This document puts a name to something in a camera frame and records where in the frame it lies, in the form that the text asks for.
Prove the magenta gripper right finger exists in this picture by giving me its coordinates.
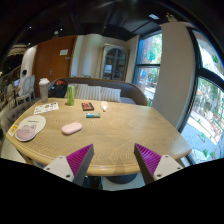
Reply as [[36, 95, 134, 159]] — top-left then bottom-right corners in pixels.
[[133, 142, 185, 185]]

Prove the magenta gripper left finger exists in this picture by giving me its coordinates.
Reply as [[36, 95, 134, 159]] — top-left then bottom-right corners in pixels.
[[43, 143, 95, 187]]

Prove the pink computer mouse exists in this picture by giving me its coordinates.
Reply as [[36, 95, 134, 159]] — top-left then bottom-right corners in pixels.
[[62, 122, 82, 135]]

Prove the white round mouse pad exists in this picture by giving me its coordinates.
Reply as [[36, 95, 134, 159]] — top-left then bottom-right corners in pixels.
[[15, 115, 46, 142]]

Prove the small teal black pack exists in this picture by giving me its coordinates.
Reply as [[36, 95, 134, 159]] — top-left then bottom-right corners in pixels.
[[86, 113, 101, 118]]

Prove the black orange card box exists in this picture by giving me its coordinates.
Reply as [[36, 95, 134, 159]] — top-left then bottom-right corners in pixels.
[[82, 102, 94, 111]]

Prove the small white cream object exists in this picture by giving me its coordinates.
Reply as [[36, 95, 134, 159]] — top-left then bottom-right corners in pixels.
[[101, 101, 109, 112]]

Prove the white sticker sheet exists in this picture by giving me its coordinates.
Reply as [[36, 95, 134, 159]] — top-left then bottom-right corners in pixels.
[[34, 102, 59, 114]]

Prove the striped cushion left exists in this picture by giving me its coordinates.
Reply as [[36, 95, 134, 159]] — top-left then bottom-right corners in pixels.
[[76, 84, 101, 100]]

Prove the striped cushion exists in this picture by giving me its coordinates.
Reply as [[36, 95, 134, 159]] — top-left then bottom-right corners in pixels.
[[76, 84, 101, 100], [101, 87, 121, 103]]

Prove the striped cushion right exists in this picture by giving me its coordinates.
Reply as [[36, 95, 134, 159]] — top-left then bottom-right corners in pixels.
[[101, 87, 121, 103]]

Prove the yellow sticky note card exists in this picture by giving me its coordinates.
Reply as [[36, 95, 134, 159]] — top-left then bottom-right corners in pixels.
[[7, 125, 18, 136]]

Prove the green drink can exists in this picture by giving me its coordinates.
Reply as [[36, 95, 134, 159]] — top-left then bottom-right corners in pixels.
[[67, 85, 75, 106]]

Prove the black backpack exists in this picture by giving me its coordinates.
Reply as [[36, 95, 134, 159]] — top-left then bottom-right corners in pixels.
[[48, 79, 68, 98]]

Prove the clear plastic shaker bottle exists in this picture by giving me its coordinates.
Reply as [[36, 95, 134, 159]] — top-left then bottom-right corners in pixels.
[[39, 78, 49, 103]]

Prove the white chair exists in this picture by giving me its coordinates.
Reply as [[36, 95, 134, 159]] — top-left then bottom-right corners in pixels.
[[16, 76, 35, 104]]

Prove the glass door wooden cabinet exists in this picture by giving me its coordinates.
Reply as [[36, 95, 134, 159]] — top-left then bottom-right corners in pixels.
[[100, 44, 129, 81]]

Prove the brown wooden door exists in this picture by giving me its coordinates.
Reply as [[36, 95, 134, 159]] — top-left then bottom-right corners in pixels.
[[33, 36, 77, 97]]

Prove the black table pedestal base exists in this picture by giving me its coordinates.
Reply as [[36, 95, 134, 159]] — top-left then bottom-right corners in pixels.
[[106, 174, 136, 184]]

